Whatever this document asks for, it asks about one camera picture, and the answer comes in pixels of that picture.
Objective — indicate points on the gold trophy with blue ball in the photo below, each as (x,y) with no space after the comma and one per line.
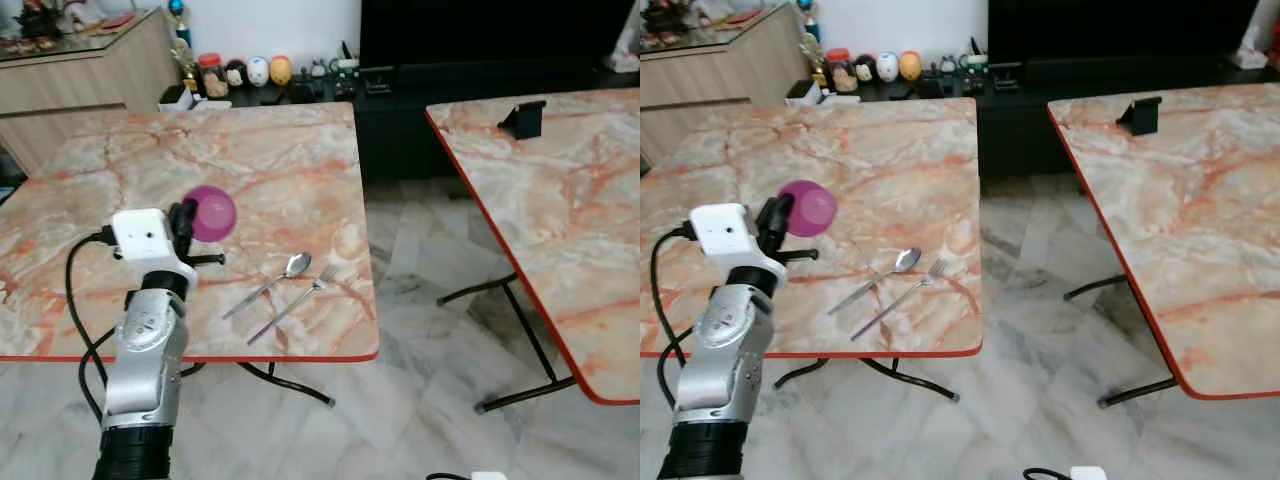
(812,50)
(183,55)

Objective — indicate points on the wooden cabinet with glass top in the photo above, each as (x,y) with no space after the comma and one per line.
(720,75)
(80,85)

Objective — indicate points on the silver metal fork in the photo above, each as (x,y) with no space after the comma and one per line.
(900,299)
(300,299)

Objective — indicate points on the purple plastic cup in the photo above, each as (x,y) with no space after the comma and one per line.
(812,210)
(215,215)

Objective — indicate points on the black phone stand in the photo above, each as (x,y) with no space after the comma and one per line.
(1142,116)
(524,120)

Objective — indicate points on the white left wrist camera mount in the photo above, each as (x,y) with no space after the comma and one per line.
(140,235)
(722,228)

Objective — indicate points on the dark decorative plant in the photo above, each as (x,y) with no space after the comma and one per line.
(38,20)
(665,15)

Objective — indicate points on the white box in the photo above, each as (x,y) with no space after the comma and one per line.
(805,93)

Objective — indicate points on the black television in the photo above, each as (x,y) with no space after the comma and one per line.
(1120,28)
(490,30)

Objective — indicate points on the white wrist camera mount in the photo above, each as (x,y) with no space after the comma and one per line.
(1088,474)
(488,476)
(722,228)
(140,235)

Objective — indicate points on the yellow egg figurine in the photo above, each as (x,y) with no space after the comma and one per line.
(281,70)
(910,66)

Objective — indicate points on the pink and white ornament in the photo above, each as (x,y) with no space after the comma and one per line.
(1255,50)

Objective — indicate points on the red lidded jar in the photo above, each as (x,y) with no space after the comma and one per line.
(212,78)
(841,73)

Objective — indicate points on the silver metal spoon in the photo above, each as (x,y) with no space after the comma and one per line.
(297,264)
(907,260)

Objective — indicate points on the green and white mug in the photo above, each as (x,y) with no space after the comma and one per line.
(346,67)
(976,62)

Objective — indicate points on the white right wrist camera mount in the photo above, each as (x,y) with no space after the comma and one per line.
(1088,474)
(488,476)

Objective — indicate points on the dark egg figurine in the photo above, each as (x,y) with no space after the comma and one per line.
(865,70)
(236,75)

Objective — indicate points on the black metal table leg frame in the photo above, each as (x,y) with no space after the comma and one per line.
(1140,391)
(920,385)
(300,392)
(530,333)

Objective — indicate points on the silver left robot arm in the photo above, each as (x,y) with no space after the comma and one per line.
(145,360)
(720,350)

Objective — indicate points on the white egg figurine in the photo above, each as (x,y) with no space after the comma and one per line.
(258,72)
(887,68)

